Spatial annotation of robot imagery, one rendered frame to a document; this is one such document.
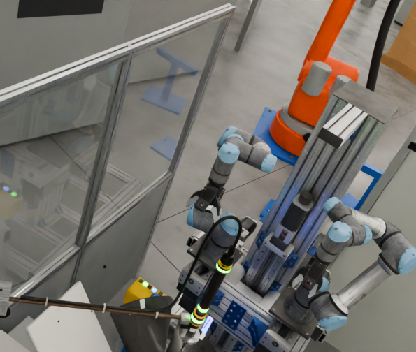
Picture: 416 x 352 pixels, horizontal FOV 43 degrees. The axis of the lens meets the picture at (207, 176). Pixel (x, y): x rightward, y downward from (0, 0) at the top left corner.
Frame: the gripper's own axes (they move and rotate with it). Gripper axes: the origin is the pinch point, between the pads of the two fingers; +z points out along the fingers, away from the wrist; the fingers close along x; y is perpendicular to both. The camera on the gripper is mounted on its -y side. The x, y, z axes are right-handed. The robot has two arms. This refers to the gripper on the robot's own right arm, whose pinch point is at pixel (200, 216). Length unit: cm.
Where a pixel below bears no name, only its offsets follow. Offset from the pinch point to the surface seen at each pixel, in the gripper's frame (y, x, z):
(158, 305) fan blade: -45.1, -10.0, 5.6
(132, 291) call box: -18.3, 10.1, 40.9
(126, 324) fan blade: -55, -5, 10
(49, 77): -48, 47, -56
